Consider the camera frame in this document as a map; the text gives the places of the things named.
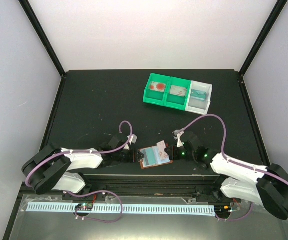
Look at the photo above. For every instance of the small circuit board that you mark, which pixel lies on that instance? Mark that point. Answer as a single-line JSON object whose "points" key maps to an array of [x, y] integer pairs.
{"points": [[84, 207], [225, 208]]}

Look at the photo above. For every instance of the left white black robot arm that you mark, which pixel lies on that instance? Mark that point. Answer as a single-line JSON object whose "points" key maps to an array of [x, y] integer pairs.
{"points": [[52, 168]]}

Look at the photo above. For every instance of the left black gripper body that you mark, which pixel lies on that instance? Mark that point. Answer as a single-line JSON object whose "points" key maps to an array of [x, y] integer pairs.
{"points": [[129, 158]]}

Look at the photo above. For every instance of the left black frame post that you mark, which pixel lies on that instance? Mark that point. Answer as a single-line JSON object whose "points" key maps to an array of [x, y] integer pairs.
{"points": [[26, 6]]}

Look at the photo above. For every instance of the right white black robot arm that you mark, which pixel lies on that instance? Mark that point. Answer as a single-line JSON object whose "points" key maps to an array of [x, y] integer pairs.
{"points": [[266, 186]]}

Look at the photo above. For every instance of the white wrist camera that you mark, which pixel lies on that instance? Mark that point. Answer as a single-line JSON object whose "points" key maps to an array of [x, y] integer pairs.
{"points": [[177, 135], [132, 141]]}

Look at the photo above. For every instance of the left small circuit board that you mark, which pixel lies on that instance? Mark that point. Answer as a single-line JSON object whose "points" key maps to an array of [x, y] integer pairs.
{"points": [[84, 207]]}

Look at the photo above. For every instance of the middle green plastic bin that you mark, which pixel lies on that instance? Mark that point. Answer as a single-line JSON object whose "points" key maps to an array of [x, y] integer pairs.
{"points": [[176, 102]]}

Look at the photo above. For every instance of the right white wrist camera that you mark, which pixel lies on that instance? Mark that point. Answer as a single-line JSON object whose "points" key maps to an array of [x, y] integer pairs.
{"points": [[177, 135]]}

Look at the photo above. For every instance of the right black frame post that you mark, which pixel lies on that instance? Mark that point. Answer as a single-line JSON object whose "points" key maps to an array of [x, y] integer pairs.
{"points": [[269, 23]]}

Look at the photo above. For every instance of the pink white numbered card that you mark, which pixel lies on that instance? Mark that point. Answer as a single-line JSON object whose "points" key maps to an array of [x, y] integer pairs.
{"points": [[161, 150]]}

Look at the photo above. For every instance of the right small circuit board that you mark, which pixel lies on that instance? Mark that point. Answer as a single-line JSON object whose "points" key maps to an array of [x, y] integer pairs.
{"points": [[225, 208]]}

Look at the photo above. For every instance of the card with red circles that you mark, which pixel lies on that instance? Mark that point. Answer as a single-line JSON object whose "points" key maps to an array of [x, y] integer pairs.
{"points": [[157, 86]]}

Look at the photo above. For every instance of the white plastic bin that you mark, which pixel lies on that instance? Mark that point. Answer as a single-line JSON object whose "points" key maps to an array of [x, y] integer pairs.
{"points": [[196, 106]]}

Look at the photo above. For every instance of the black frame post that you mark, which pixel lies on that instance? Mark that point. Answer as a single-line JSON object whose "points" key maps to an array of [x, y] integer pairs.
{"points": [[26, 6], [269, 23]]}

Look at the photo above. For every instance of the left green plastic bin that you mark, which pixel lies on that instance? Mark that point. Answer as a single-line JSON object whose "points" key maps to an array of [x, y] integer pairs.
{"points": [[152, 97]]}

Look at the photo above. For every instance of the brown leather card holder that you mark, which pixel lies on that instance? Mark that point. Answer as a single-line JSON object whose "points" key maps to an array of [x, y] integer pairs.
{"points": [[152, 159]]}

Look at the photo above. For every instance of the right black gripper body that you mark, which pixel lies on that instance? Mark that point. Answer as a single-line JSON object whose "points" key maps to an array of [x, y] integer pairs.
{"points": [[187, 155]]}

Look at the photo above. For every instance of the green plastic bin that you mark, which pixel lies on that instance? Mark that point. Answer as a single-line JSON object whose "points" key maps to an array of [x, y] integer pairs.
{"points": [[152, 97], [176, 102]]}

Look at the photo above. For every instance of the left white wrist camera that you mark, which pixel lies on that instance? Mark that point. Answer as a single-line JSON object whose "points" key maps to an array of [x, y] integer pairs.
{"points": [[132, 141]]}

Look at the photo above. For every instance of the white slotted cable duct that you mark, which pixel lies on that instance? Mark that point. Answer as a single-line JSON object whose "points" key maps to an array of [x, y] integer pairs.
{"points": [[137, 209]]}

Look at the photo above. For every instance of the white card in middle bin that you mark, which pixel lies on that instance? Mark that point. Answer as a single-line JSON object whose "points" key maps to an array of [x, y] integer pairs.
{"points": [[177, 90]]}

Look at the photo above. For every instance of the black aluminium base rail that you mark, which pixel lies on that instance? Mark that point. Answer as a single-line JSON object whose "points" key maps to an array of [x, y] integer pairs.
{"points": [[204, 188]]}

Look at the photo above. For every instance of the teal card in white bin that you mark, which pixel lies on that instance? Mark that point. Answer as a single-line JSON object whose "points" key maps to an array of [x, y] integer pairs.
{"points": [[198, 95]]}

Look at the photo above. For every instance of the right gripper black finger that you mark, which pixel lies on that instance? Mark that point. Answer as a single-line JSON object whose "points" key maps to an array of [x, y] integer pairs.
{"points": [[169, 156], [168, 149]]}

